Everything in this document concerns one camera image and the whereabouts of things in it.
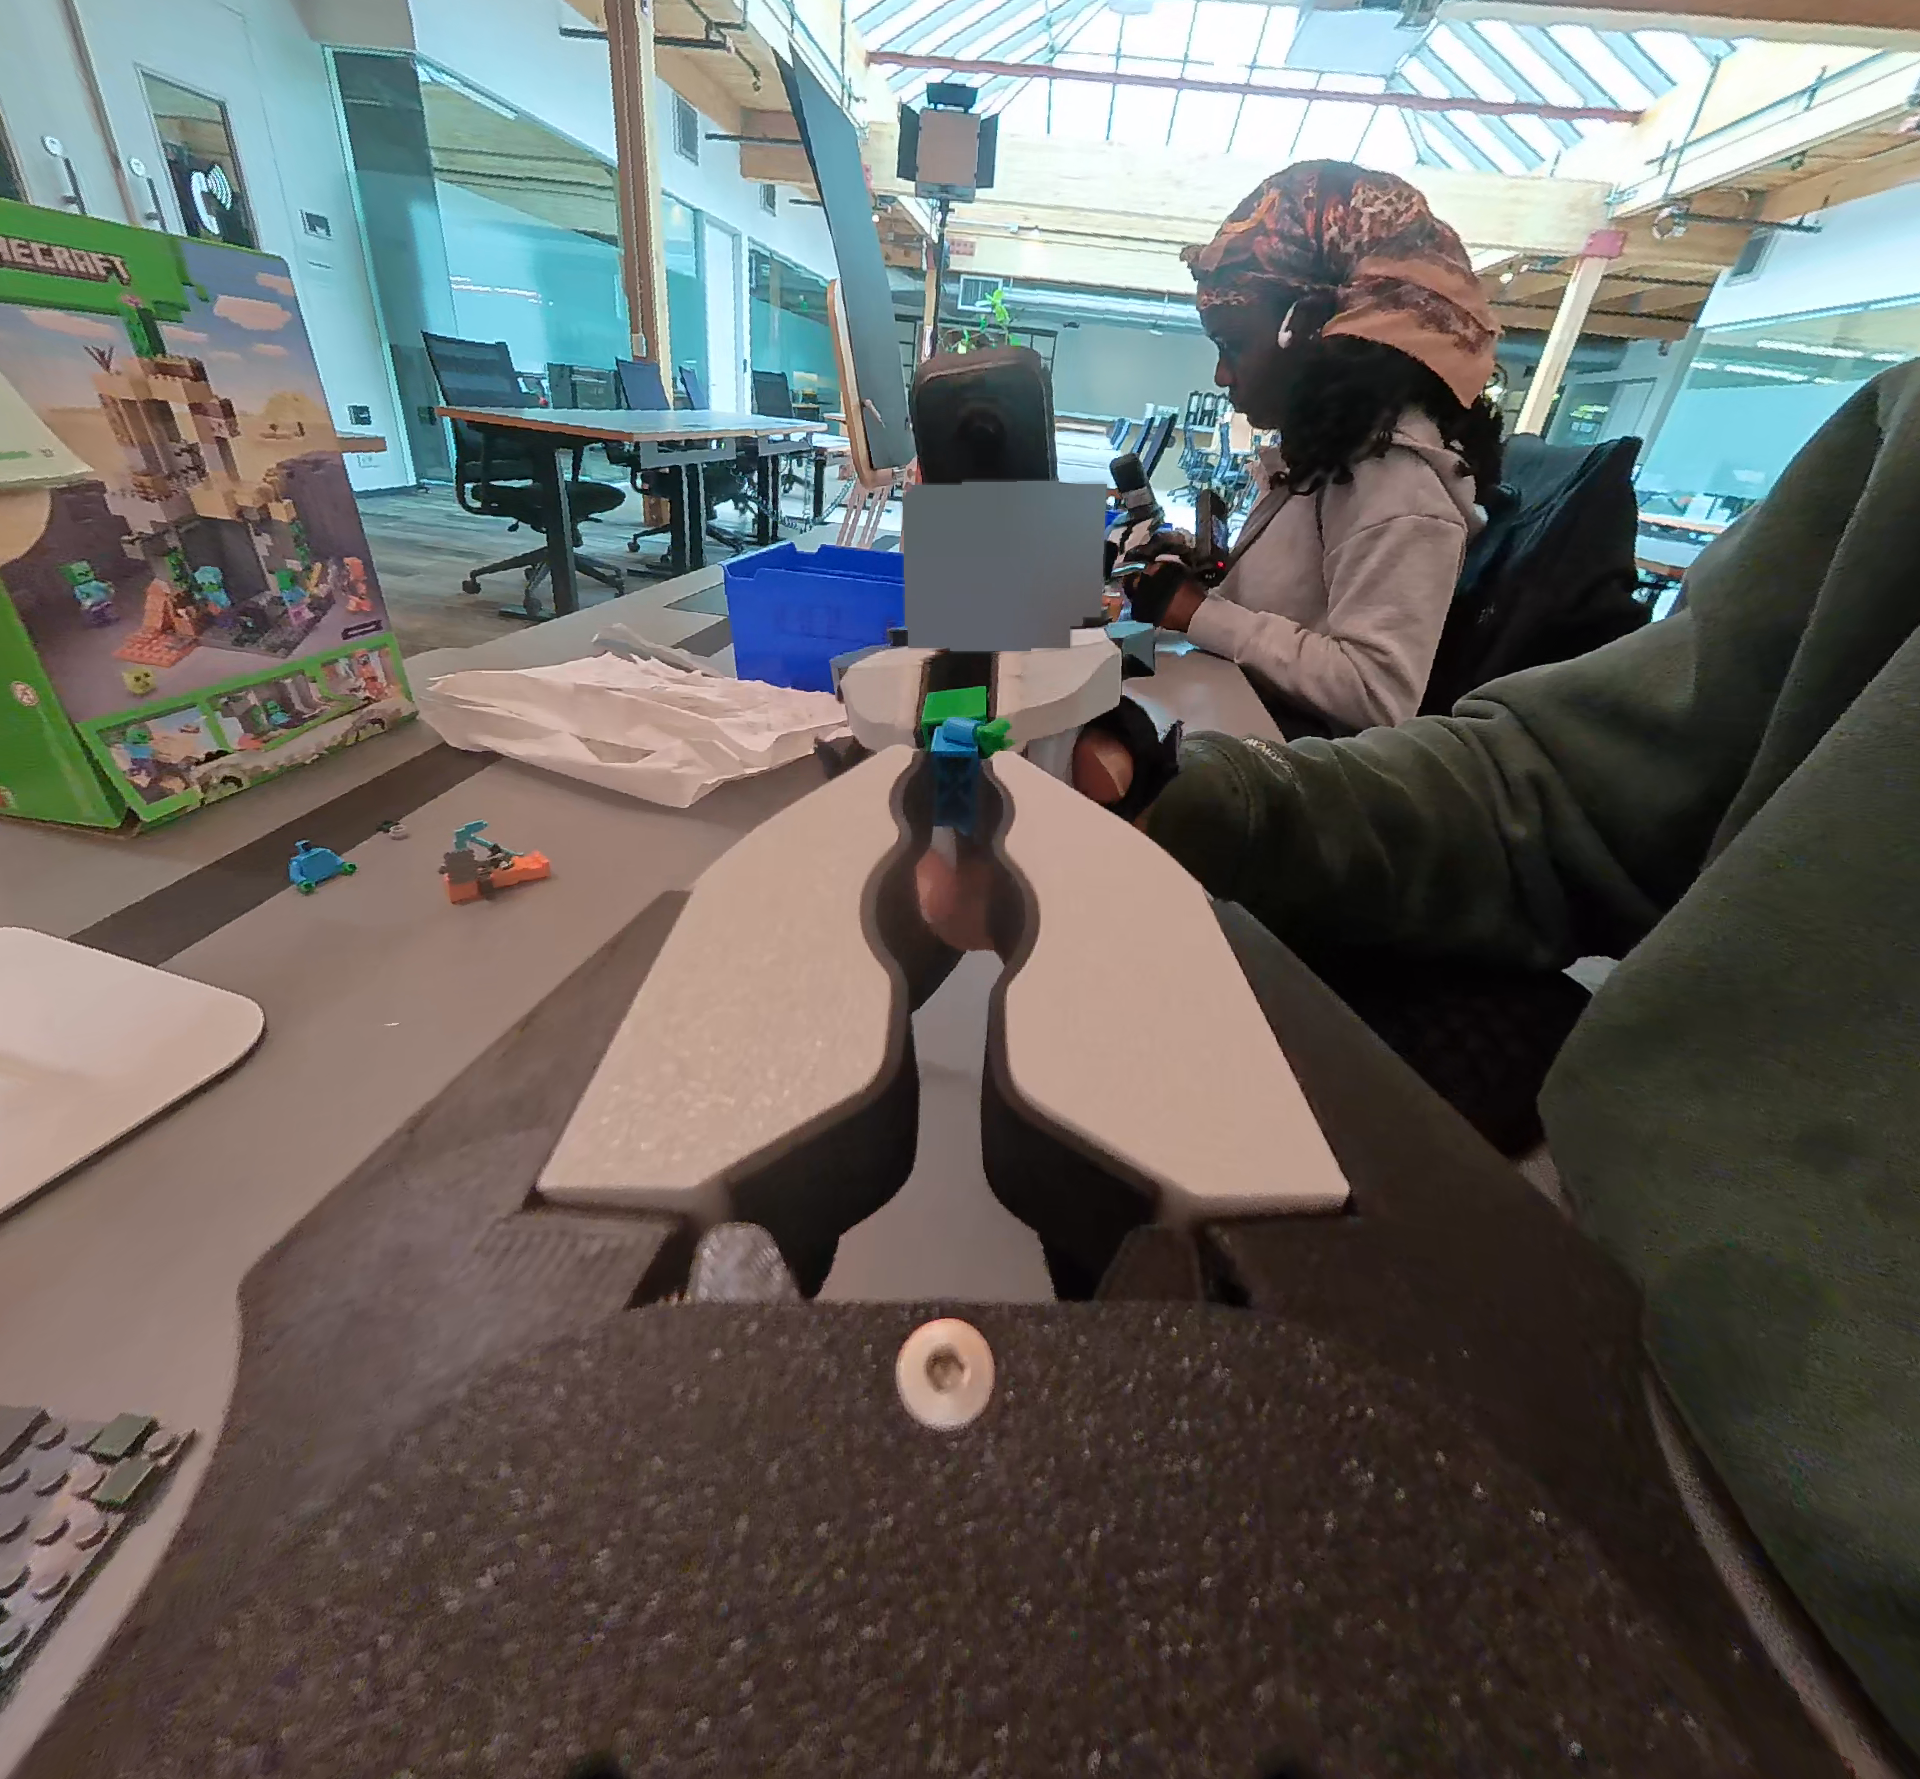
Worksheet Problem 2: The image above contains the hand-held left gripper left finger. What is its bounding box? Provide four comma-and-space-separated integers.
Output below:
538, 747, 920, 1289

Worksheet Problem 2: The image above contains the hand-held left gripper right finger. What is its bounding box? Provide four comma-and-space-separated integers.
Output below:
981, 755, 1352, 1289

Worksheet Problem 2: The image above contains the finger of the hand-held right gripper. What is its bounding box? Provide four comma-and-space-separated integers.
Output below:
990, 634, 1127, 765
833, 639, 944, 759

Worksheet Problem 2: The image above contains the person's right forearm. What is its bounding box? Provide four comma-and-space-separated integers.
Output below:
1147, 460, 1920, 973

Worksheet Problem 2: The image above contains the grey desk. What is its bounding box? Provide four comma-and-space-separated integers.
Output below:
0, 565, 1891, 1723

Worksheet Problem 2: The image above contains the wood-edged background desk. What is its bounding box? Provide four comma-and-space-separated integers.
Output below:
435, 405, 830, 621

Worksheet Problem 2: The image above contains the person's right hand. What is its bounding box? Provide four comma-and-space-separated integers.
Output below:
912, 726, 1146, 959

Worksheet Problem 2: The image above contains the blue plastic bin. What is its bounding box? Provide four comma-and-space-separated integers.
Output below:
724, 541, 912, 696

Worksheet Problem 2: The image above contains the black display screen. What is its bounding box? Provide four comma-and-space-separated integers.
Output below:
772, 45, 920, 480

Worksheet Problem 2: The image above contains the white paper bag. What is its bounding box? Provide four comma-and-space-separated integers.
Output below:
425, 631, 854, 811

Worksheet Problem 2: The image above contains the studio light panel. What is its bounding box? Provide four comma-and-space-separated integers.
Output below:
898, 85, 1004, 206

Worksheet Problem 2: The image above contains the small orange brick figure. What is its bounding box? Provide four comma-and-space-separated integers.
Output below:
438, 821, 554, 909

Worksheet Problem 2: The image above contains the black office chair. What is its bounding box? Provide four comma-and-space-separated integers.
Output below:
420, 331, 628, 598

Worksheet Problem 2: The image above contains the ceiling projector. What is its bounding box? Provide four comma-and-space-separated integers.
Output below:
1285, 0, 1431, 74

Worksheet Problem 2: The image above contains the green toy box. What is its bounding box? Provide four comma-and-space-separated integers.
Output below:
0, 197, 420, 837

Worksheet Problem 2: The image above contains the grey brick building model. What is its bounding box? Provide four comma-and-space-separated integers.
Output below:
0, 1405, 198, 1700

